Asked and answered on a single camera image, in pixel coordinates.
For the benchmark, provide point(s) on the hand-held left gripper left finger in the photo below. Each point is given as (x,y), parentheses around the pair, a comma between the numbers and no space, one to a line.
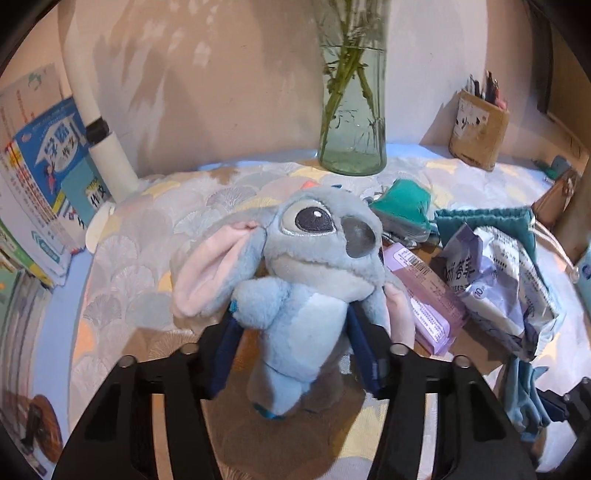
(226,355)

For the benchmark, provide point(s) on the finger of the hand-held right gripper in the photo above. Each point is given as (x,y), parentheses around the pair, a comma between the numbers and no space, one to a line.
(554,408)

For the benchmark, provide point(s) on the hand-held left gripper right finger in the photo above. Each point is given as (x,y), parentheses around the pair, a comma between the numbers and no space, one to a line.
(367,355)

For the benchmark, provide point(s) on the blue plush toy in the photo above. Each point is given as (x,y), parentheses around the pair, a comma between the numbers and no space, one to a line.
(304,318)

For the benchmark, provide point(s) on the green cloth bundle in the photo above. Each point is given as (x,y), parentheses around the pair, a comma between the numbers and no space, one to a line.
(401,203)

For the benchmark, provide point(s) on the light blue cloth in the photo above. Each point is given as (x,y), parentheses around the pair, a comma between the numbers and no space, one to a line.
(521,392)

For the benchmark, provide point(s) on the purple tissue packet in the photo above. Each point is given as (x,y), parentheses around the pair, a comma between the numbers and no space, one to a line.
(429,300)

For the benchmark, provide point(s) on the fan pattern tablecloth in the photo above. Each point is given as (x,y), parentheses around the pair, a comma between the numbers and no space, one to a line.
(138,258)

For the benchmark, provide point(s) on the white crumpled wipes packet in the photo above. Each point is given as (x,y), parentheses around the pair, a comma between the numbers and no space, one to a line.
(489,277)

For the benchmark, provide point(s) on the round wooden stand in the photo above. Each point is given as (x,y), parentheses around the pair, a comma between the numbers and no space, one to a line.
(39,429)

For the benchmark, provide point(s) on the glass vase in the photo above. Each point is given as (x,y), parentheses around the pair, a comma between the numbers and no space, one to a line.
(353,154)

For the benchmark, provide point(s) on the brown leather bag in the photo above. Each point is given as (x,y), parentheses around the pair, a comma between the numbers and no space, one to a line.
(554,203)

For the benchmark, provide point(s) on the teal small booklet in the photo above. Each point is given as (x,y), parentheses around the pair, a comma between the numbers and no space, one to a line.
(87,184)

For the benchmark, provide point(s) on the white lamp pole black band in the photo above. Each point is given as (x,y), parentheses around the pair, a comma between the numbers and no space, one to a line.
(113,161)

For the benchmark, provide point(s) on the green book stack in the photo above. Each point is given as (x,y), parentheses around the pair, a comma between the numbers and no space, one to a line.
(14,258)

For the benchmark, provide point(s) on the brown paper pen holder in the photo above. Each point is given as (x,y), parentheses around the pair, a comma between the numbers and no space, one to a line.
(480,134)

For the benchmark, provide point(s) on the green flower stems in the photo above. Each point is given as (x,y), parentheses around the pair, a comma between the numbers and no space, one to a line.
(339,87)

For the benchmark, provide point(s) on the blue cover workbook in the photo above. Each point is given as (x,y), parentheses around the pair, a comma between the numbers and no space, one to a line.
(46,152)

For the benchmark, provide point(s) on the bundle of pens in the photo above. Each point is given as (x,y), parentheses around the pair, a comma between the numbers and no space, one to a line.
(489,90)

